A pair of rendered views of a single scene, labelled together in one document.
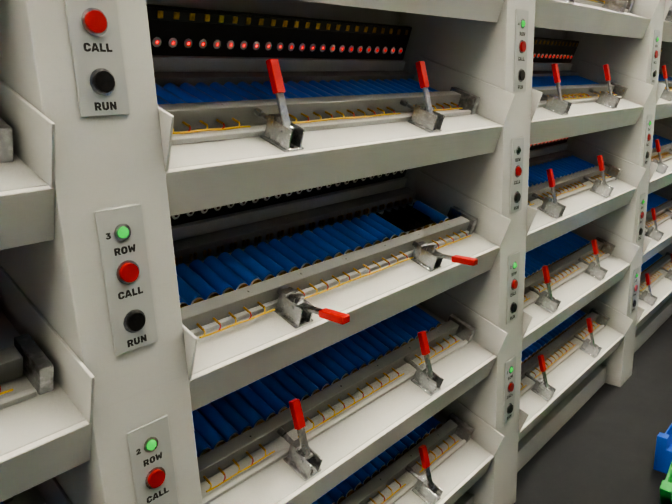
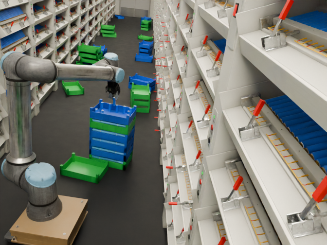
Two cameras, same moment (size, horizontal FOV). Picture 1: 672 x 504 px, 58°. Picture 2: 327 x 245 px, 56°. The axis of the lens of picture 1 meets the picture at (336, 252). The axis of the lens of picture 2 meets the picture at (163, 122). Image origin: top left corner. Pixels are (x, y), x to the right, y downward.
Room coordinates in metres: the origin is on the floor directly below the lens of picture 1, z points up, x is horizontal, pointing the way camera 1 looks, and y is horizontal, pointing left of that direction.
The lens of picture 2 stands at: (1.42, -1.00, 1.43)
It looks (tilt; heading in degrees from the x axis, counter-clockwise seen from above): 26 degrees down; 132
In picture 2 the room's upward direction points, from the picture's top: 8 degrees clockwise
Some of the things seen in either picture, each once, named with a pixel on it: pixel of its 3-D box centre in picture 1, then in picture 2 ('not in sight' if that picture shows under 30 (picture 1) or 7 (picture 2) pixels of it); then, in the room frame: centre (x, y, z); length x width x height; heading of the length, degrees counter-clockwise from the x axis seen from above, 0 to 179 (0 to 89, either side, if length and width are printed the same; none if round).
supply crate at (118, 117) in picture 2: not in sight; (113, 111); (-0.28, 0.33, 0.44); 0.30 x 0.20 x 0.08; 33
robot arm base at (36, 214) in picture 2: not in sight; (44, 202); (0.10, -0.41, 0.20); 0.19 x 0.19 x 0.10
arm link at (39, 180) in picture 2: not in sight; (40, 182); (0.09, -0.42, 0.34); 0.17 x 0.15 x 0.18; 11
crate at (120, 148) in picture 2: not in sight; (112, 138); (-0.28, 0.33, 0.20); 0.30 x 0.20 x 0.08; 33
